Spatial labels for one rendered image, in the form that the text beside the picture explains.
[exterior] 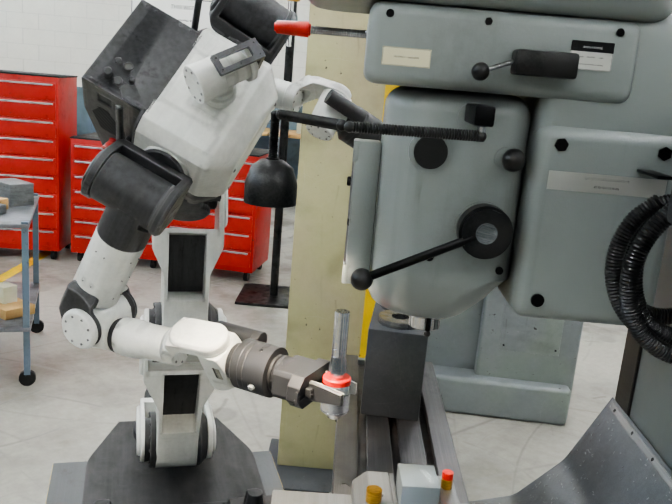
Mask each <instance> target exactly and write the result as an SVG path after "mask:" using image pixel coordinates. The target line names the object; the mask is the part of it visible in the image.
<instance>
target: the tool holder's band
mask: <svg viewBox="0 0 672 504"><path fill-rule="evenodd" d="M322 382H323V383H324V384H325V385H327V386H329V387H334V388H344V387H348V386H349V385H350V384H351V376H350V375H349V374H347V373H345V374H344V377H343V378H342V379H335V378H332V377H331V376H330V372H326V373H325V374H324V375H323V379H322Z"/></svg>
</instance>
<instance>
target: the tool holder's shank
mask: <svg viewBox="0 0 672 504"><path fill-rule="evenodd" d="M349 318H350V311H349V310H346V309H336V310H335V316H334V329H333V342H332V354H331V359H330V363H329V367H328V371H329V372H330V376H331V377H332V378H335V379H342V378H343V377H344V374H345V373H347V359H346V354H347V342H348V330H349Z"/></svg>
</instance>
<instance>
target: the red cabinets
mask: <svg viewBox="0 0 672 504"><path fill-rule="evenodd" d="M77 77H78V76H72V75H60V74H48V73H36V72H24V71H12V70H0V179H3V178H16V179H20V180H23V181H27V182H30V183H34V193H38V195H39V200H38V224H39V250H42V251H51V254H50V257H51V259H56V258H57V252H59V251H60V250H62V249H63V248H64V247H65V248H70V247H71V252H75V253H78V254H77V260H78V261H82V258H83V256H84V254H85V252H86V249H87V247H88V245H89V243H90V240H91V238H92V236H93V234H94V231H95V229H96V227H97V225H98V223H99V220H100V218H101V216H102V214H103V212H104V209H105V207H106V206H104V205H103V204H101V203H99V202H97V201H96V200H94V199H92V198H87V197H85V196H83V195H82V194H81V192H80V191H81V182H82V179H83V176H84V174H85V172H86V170H87V168H88V166H89V164H90V163H91V162H92V160H93V159H94V158H95V156H96V155H97V154H98V153H99V152H100V151H102V150H103V149H102V146H103V145H102V143H101V141H100V139H99V137H98V134H97V132H93V133H88V134H82V135H77ZM268 151H269V150H268V149H262V148H253V150H252V151H251V153H250V155H249V156H248V158H247V159H246V161H245V163H244V164H243V166H242V168H241V169H240V171H239V172H238V174H237V176H236V177H235V179H234V181H233V182H232V184H231V185H230V188H229V189H228V223H227V226H226V227H225V228H224V248H223V250H222V252H221V255H220V257H219V259H218V261H217V263H216V265H215V266H214V268H213V269H220V270H228V271H236V272H243V273H244V274H243V280H244V281H248V280H249V276H250V273H253V272H254V271H255V270H256V269H260V270H261V268H262V264H263V263H264V262H265V261H267V260H268V254H269V238H270V223H271V208H269V207H260V206H254V205H250V204H247V203H245V202H244V185H245V179H246V177H247V174H248V172H249V169H250V166H251V165H252V164H253V163H255V162H257V161H258V160H260V159H262V158H266V157H268V153H269V152H268ZM214 226H215V209H210V214H209V215H208V216H207V217H206V218H204V219H201V220H197V221H178V220H174V219H173V220H172V222H171V223H170V224H169V225H168V226H167V227H166V228H186V229H214ZM0 248H12V249H22V240H21V228H0ZM140 259H146V260H151V261H150V267H151V268H156V264H157V258H156V256H155V254H154V252H153V249H152V235H151V237H150V239H149V241H148V243H147V245H146V247H145V249H144V251H143V253H142V255H141V257H140Z"/></svg>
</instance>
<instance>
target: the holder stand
mask: <svg viewBox="0 0 672 504"><path fill-rule="evenodd" d="M408 320H409V315H405V314H401V313H397V312H394V311H391V310H389V309H387V308H385V307H383V306H381V305H380V304H378V303H377V302H375V306H374V310H373V314H372V317H371V321H370V325H369V329H368V338H367V348H366V358H365V368H364V378H363V388H362V398H361V409H360V413H361V414H367V415H374V416H381V417H389V418H396V419H404V420H411V421H418V419H419V411H420V403H421V394H422V386H423V378H424V369H425V361H426V352H427V344H428V337H425V336H424V332H425V331H424V330H418V329H415V328H412V327H411V326H410V325H409V324H408Z"/></svg>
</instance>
